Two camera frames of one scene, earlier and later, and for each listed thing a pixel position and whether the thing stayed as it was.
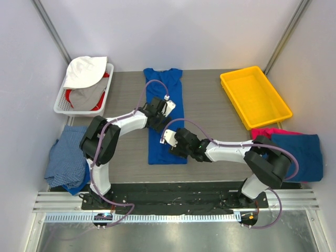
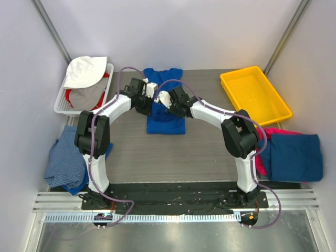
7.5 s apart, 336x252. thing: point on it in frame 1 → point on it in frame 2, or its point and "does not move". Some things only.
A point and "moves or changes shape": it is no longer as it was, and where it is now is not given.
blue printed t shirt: (165, 84) moves or changes shape
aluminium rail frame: (66, 207) does not move
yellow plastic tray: (254, 97) does not move
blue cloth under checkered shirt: (75, 190) does not move
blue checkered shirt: (65, 165) does not move
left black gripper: (160, 115) → (144, 107)
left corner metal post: (51, 27) does not move
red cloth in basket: (100, 105) does not move
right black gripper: (177, 146) → (175, 110)
